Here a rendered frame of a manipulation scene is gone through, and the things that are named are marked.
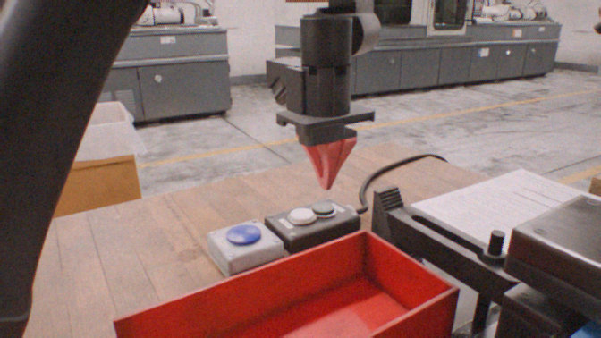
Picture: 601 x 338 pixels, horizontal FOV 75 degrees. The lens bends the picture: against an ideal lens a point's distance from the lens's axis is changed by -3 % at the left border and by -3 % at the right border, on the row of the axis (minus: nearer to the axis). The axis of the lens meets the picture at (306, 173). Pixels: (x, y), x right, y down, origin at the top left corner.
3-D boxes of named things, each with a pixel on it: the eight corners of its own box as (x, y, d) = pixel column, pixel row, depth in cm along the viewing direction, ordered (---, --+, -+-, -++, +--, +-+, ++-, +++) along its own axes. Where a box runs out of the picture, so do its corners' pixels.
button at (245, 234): (222, 242, 48) (220, 228, 47) (252, 233, 50) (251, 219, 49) (235, 259, 45) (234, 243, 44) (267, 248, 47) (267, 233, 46)
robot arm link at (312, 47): (319, 65, 50) (319, 6, 48) (362, 69, 48) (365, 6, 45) (291, 74, 45) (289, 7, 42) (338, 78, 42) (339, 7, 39)
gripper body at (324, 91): (275, 127, 48) (271, 63, 45) (342, 114, 53) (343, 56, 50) (304, 141, 43) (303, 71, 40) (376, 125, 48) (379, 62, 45)
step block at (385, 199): (368, 259, 48) (373, 190, 44) (386, 251, 49) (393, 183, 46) (409, 288, 43) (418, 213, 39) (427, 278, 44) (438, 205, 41)
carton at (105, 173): (45, 185, 254) (24, 108, 235) (141, 169, 281) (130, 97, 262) (38, 234, 198) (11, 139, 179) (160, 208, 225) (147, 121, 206)
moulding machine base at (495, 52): (308, 106, 521) (308, 27, 484) (274, 93, 602) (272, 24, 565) (554, 77, 773) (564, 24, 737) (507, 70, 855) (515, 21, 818)
